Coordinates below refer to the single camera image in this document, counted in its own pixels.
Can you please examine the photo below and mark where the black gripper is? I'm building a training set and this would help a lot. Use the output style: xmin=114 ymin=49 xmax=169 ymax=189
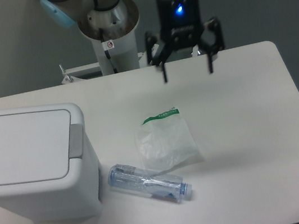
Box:
xmin=144 ymin=0 xmax=225 ymax=83

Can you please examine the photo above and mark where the white push-lid trash can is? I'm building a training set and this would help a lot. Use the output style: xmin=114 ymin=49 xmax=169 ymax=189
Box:
xmin=0 ymin=103 xmax=102 ymax=222

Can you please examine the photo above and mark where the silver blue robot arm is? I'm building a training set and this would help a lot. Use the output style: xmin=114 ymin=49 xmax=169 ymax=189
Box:
xmin=40 ymin=0 xmax=225 ymax=76

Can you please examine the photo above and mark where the clear plastic bag green strip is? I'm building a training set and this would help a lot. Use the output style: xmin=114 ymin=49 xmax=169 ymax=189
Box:
xmin=135 ymin=106 xmax=203 ymax=172

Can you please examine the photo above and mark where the crushed clear plastic bottle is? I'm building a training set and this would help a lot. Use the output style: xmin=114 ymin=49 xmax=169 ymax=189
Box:
xmin=107 ymin=164 xmax=192 ymax=201

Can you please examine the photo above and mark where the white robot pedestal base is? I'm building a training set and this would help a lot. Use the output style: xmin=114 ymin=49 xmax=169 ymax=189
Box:
xmin=59 ymin=30 xmax=148 ymax=84

